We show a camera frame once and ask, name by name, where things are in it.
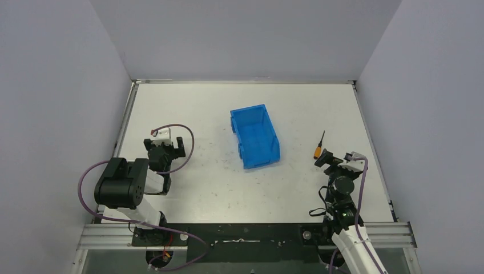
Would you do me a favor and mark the purple cable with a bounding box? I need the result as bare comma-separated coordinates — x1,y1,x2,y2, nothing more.
77,123,209,272
328,156,386,274

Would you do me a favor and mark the aluminium frame rail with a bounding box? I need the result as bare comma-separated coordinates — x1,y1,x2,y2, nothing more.
77,223,417,251

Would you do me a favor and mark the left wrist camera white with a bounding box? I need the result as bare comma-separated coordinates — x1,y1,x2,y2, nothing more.
151,127,172,146

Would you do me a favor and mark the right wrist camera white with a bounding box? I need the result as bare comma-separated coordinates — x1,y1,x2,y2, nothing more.
338,151,368,172

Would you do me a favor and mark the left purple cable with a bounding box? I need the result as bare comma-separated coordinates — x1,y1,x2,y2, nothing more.
77,123,209,272

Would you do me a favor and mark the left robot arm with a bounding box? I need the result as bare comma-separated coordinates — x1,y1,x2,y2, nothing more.
94,136,186,246

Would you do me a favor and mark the blue plastic bin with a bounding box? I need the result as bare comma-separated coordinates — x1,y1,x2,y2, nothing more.
230,104,280,170

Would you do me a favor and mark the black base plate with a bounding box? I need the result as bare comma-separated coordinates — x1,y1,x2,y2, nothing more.
130,223,336,264

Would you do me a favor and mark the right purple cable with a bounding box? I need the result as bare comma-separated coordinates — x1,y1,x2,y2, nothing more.
328,156,386,274

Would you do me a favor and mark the orange handled screwdriver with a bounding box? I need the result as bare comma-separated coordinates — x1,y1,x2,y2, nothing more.
313,131,325,160

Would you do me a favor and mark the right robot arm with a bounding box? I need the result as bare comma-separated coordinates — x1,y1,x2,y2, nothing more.
314,149,387,273

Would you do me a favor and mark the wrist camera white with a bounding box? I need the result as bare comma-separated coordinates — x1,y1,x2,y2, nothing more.
338,151,368,172
151,127,172,146

